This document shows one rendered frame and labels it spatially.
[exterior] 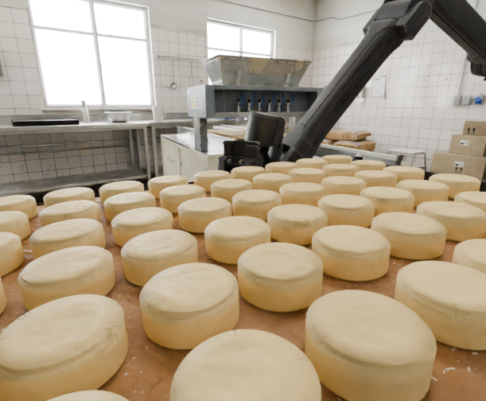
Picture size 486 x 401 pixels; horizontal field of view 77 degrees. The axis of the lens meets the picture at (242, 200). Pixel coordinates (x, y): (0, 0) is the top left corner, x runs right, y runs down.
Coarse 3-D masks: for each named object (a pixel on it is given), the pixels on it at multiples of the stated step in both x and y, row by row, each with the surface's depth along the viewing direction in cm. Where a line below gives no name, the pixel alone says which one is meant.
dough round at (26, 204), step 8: (0, 200) 32; (8, 200) 32; (16, 200) 32; (24, 200) 32; (32, 200) 32; (0, 208) 30; (8, 208) 30; (16, 208) 30; (24, 208) 31; (32, 208) 32; (32, 216) 32
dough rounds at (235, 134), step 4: (208, 132) 208; (212, 132) 199; (216, 132) 194; (220, 132) 192; (224, 132) 197; (228, 132) 192; (232, 132) 192; (236, 132) 195; (240, 132) 193; (244, 132) 192; (224, 136) 184; (228, 136) 179; (232, 136) 174; (236, 136) 169; (240, 136) 167; (244, 136) 172; (284, 136) 174; (236, 140) 167
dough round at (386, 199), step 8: (360, 192) 32; (368, 192) 31; (376, 192) 31; (384, 192) 31; (392, 192) 31; (400, 192) 31; (408, 192) 31; (376, 200) 29; (384, 200) 29; (392, 200) 29; (400, 200) 29; (408, 200) 29; (376, 208) 29; (384, 208) 29; (392, 208) 29; (400, 208) 29; (408, 208) 29
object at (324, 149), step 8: (216, 128) 279; (224, 128) 261; (320, 152) 152; (328, 152) 147; (336, 152) 142; (344, 152) 137; (352, 152) 133; (360, 152) 129; (368, 152) 125; (376, 160) 122; (384, 160) 118; (392, 160) 115; (400, 160) 115
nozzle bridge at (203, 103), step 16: (192, 96) 168; (208, 96) 150; (224, 96) 162; (240, 96) 166; (256, 96) 170; (272, 96) 174; (288, 96) 178; (304, 96) 183; (192, 112) 172; (208, 112) 152; (224, 112) 160; (240, 112) 163; (272, 112) 171; (288, 112) 175; (304, 112) 180
